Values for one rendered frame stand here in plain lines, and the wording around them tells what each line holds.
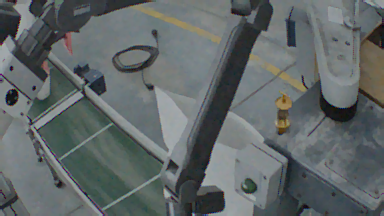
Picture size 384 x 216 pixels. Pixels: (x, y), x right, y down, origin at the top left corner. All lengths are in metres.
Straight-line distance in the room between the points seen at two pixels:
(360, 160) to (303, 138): 0.13
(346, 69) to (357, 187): 0.22
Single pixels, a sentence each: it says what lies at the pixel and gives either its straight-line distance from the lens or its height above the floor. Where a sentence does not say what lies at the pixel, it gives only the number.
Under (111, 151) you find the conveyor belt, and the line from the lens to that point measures 2.12.
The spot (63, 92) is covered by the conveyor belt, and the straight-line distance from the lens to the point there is 2.59.
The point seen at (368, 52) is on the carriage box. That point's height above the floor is 1.33.
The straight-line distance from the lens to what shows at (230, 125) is 1.22.
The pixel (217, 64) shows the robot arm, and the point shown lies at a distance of 0.89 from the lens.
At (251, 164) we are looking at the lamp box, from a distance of 0.67.
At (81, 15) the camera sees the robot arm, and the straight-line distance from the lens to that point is 0.73.
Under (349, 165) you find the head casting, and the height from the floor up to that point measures 1.34.
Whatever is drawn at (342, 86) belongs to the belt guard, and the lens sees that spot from 0.69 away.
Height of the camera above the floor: 1.81
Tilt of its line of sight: 39 degrees down
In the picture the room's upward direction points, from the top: 7 degrees counter-clockwise
